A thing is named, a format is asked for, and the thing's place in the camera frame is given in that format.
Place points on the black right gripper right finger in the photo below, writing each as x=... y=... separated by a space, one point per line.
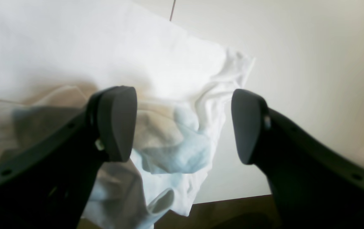
x=313 y=187

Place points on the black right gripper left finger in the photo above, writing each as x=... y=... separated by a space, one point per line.
x=47 y=185

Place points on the white T-shirt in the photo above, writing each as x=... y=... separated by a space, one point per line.
x=56 y=54

